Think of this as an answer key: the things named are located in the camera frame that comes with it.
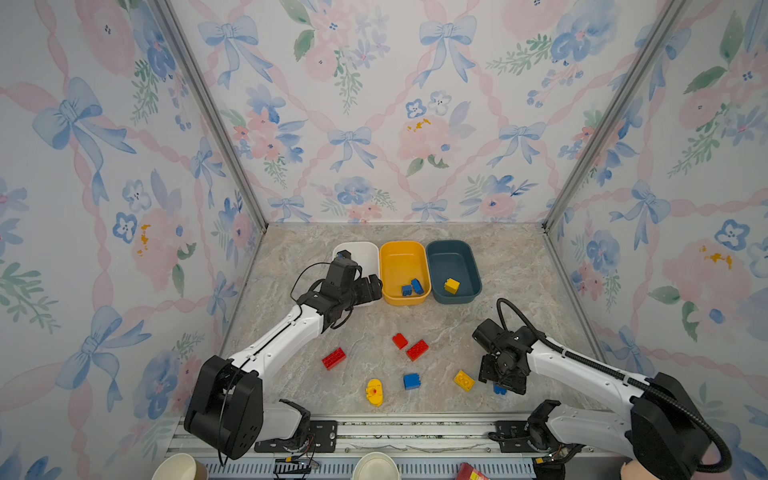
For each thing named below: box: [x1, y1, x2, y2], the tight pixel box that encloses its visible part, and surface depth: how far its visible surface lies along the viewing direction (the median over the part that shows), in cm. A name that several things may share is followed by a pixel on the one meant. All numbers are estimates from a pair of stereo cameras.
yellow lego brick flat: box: [454, 370, 476, 392], surface depth 84 cm
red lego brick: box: [406, 339, 429, 362], surface depth 89 cm
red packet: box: [456, 462, 490, 480], surface depth 68 cm
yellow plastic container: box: [380, 241, 432, 306], surface depth 106 cm
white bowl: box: [352, 451, 401, 480], surface depth 70 cm
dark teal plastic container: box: [426, 240, 483, 304], surface depth 107 cm
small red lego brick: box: [392, 333, 409, 350], surface depth 92 cm
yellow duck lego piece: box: [366, 378, 384, 407], surface depth 80 cm
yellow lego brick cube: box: [444, 277, 461, 295], surface depth 102 cm
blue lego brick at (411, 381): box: [403, 373, 421, 390], surface depth 84 cm
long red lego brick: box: [322, 347, 347, 371], surface depth 87 cm
